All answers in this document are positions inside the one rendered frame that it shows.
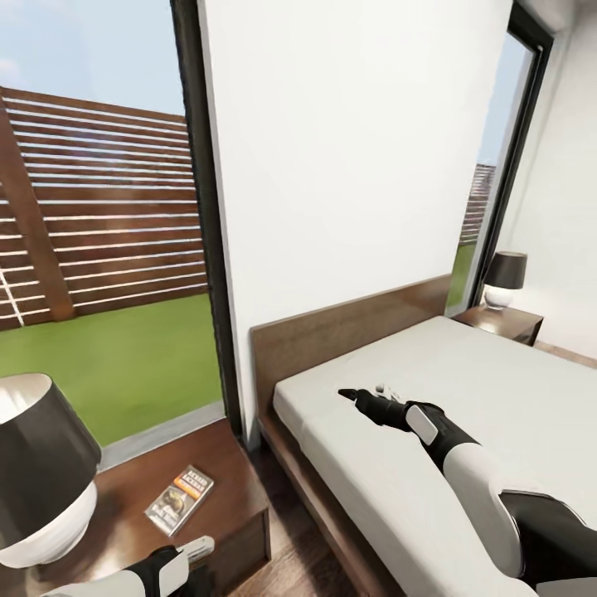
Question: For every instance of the table lamp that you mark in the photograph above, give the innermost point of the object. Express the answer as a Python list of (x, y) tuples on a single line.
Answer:
[(506, 271), (48, 460)]

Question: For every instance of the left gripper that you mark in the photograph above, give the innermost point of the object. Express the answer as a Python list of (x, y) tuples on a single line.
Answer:
[(201, 582)]

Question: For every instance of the bed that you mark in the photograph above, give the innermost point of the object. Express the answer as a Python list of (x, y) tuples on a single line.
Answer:
[(386, 510)]

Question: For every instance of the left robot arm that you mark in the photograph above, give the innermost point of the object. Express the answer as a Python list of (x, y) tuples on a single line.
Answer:
[(164, 574)]

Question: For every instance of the hardback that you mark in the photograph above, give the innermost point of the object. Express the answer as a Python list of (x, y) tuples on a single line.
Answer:
[(174, 505)]

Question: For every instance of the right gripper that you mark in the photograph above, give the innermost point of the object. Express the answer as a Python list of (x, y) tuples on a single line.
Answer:
[(376, 408)]

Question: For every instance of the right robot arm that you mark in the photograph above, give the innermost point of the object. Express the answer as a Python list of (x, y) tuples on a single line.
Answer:
[(529, 532)]

